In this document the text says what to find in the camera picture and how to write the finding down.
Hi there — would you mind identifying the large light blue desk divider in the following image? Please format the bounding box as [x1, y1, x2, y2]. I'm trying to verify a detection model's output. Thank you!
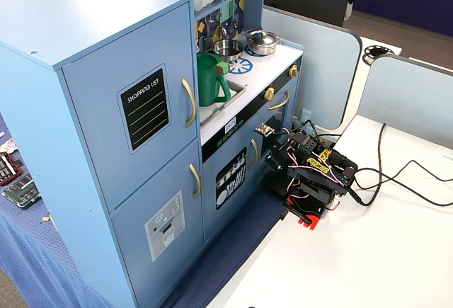
[260, 5, 362, 136]

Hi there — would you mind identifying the red black tool case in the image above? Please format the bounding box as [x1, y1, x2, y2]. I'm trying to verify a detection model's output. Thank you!
[0, 152, 24, 187]

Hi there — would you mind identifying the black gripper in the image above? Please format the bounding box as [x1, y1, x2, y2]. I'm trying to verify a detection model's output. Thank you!
[263, 137, 295, 200]

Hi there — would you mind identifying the gold oven door handle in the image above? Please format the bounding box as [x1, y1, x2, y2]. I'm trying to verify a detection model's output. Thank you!
[267, 90, 291, 112]

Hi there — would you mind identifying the low light blue desk divider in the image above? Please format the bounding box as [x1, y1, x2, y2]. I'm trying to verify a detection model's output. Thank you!
[338, 54, 453, 148]

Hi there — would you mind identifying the blue oven door with window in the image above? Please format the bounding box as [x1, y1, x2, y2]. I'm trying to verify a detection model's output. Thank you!
[260, 76, 302, 162]

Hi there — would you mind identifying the fridge door with ice dispenser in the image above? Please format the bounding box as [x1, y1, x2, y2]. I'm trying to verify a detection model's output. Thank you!
[108, 137, 206, 308]

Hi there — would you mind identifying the green bit set case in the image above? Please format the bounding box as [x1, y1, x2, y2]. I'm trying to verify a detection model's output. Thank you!
[2, 176, 43, 211]

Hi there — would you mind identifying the fridge door with shopping list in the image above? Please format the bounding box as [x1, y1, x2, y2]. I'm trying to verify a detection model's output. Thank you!
[60, 1, 200, 214]

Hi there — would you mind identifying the steel pot with lid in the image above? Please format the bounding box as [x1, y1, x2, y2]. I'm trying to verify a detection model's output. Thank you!
[245, 29, 282, 57]

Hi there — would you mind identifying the short gold fridge door handle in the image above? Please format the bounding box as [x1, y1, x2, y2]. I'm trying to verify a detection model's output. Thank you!
[188, 163, 202, 199]

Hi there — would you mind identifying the long gold fridge door handle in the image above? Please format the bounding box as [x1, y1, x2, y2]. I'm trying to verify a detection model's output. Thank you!
[180, 76, 197, 129]

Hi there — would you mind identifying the dark blue textured mat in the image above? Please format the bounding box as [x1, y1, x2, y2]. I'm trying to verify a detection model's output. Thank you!
[0, 109, 288, 308]

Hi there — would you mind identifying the open steel pot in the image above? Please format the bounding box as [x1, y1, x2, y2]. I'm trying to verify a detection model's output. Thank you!
[212, 38, 245, 62]

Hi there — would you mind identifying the blue toy kitchen unit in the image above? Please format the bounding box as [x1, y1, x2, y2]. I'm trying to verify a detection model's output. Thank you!
[0, 0, 305, 308]

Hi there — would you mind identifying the colourful sticker sheet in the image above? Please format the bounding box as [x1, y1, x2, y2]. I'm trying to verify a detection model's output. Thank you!
[0, 137, 18, 155]

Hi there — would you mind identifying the red arm base clamp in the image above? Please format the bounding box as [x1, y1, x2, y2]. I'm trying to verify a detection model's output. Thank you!
[282, 194, 325, 232]

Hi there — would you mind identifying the gold cabinet door handle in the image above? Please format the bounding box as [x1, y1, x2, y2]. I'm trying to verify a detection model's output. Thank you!
[248, 138, 260, 169]

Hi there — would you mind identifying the grey toy sink basin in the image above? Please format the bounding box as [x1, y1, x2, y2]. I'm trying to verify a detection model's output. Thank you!
[197, 79, 247, 129]

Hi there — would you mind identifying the black cable spool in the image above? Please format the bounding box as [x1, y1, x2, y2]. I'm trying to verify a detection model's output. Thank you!
[362, 44, 397, 65]

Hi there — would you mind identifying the small wrist camera board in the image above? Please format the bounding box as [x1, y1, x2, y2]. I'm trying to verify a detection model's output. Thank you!
[254, 123, 275, 137]

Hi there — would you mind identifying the black power cable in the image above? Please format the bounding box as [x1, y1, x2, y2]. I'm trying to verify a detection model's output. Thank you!
[348, 122, 388, 207]
[353, 159, 453, 207]

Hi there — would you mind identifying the green plastic pitcher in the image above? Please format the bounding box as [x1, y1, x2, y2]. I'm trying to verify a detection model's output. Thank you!
[196, 52, 233, 108]

